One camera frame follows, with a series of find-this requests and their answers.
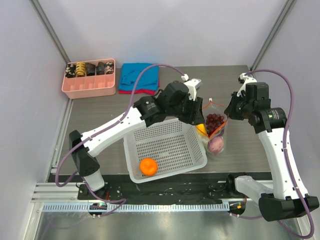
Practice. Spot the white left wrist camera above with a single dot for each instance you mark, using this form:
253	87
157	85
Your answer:
193	85

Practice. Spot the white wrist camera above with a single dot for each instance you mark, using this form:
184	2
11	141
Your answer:
244	80
193	85

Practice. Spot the yellow striped rolled sock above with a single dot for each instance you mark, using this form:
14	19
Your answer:
80	69

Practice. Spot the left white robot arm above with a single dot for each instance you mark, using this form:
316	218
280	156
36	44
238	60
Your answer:
145	112

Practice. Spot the purple onion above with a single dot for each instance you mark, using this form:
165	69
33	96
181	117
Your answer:
216	145

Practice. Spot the pink organizer box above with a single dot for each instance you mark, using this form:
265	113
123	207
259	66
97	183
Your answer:
90	86

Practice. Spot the black pink floral sock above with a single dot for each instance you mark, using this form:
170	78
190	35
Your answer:
109	67

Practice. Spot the orange fruit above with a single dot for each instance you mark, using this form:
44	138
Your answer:
148	166

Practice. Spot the clear orange zip bag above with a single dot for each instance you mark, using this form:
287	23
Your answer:
212	107

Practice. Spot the purple grape bunch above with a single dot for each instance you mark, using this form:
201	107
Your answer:
213	122

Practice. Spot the black patterned rolled sock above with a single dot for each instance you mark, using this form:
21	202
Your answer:
100	68

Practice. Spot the black floral rolled sock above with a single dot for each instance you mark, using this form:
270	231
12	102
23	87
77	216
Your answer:
70	70

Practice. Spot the yellow banana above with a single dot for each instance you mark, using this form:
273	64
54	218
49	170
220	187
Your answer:
201	130

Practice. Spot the white plastic basket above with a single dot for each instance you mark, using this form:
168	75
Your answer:
175	146

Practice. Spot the blue folded cloth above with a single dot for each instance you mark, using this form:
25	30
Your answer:
131	71

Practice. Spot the dark brown rolled sock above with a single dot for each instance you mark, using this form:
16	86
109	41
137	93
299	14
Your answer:
90	69

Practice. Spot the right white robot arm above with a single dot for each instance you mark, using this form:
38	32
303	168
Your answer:
288	198

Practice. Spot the white cauliflower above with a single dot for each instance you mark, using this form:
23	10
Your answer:
205	141

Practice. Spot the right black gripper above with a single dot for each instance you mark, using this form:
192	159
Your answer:
231	107

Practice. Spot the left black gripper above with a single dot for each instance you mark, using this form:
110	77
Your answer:
193	117

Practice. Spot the white slotted cable duct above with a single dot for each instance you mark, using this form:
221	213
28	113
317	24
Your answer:
93	207

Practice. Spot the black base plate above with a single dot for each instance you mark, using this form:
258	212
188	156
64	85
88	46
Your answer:
181	189

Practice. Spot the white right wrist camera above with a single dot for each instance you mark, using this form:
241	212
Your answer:
244	80

